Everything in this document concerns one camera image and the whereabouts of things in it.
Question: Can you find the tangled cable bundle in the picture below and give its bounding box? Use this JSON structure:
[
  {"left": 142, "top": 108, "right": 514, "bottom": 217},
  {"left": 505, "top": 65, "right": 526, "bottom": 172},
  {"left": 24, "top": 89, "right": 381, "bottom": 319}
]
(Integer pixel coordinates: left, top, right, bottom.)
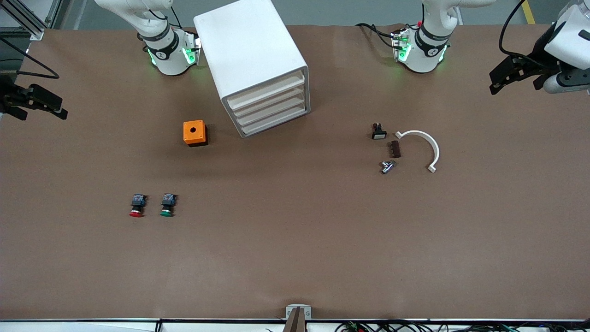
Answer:
[{"left": 336, "top": 320, "right": 590, "bottom": 332}]

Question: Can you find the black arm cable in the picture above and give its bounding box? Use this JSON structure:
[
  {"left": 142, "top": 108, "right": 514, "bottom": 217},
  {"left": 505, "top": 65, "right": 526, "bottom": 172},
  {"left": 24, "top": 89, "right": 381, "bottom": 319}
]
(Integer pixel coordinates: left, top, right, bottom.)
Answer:
[
  {"left": 499, "top": 0, "right": 551, "bottom": 65},
  {"left": 0, "top": 35, "right": 60, "bottom": 80}
]

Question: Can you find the black base cable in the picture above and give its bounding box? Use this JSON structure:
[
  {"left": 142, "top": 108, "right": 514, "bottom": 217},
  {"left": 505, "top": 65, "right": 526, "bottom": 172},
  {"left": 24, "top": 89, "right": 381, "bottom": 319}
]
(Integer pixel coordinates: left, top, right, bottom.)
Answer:
[{"left": 356, "top": 23, "right": 398, "bottom": 50}]

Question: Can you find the red push button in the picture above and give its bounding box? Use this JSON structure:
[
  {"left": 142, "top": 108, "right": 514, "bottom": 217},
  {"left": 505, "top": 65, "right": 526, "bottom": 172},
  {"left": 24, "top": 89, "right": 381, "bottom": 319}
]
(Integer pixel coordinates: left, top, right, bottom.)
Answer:
[{"left": 129, "top": 194, "right": 148, "bottom": 218}]

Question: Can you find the white drawer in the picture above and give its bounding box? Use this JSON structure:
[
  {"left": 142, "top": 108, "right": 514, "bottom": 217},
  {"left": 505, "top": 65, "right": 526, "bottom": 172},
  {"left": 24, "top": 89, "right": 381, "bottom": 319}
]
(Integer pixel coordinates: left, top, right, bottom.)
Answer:
[
  {"left": 232, "top": 84, "right": 306, "bottom": 117},
  {"left": 228, "top": 71, "right": 305, "bottom": 108},
  {"left": 240, "top": 105, "right": 309, "bottom": 137},
  {"left": 236, "top": 95, "right": 307, "bottom": 127}
]

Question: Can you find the white drawer cabinet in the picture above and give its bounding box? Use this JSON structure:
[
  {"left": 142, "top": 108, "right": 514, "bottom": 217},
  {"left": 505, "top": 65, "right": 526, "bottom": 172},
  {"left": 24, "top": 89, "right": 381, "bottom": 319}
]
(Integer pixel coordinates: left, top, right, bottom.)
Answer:
[{"left": 194, "top": 0, "right": 311, "bottom": 139}]

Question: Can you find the green push button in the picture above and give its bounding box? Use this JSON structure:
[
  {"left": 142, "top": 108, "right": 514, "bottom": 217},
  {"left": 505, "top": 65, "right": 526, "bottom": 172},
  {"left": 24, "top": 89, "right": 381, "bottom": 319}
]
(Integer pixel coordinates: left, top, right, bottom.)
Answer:
[{"left": 160, "top": 193, "right": 178, "bottom": 217}]

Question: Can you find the white curved bracket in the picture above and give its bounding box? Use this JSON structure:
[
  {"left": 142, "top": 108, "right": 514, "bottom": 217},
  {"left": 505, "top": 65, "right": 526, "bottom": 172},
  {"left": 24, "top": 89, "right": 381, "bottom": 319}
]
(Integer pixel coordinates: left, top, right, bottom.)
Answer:
[{"left": 395, "top": 130, "right": 440, "bottom": 173}]

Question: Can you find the orange button box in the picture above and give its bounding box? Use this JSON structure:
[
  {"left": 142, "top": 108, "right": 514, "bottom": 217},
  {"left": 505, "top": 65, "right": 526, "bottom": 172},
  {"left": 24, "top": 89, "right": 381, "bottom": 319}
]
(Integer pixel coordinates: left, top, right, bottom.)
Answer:
[{"left": 183, "top": 120, "right": 208, "bottom": 148}]

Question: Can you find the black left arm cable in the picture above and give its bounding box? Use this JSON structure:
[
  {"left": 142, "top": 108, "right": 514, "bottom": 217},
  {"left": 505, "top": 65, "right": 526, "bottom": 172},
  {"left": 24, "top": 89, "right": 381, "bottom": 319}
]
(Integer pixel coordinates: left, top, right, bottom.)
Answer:
[{"left": 499, "top": 0, "right": 551, "bottom": 65}]

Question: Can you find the white table edge rail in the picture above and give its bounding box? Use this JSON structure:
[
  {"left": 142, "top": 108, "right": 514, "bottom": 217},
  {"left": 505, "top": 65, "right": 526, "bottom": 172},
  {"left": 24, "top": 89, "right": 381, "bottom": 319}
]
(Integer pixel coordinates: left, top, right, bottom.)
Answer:
[{"left": 0, "top": 318, "right": 590, "bottom": 332}]

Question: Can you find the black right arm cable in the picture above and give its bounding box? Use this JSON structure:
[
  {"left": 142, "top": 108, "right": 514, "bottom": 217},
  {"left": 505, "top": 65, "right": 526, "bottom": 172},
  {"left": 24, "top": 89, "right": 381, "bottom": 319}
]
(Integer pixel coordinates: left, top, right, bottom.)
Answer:
[{"left": 0, "top": 35, "right": 60, "bottom": 80}]

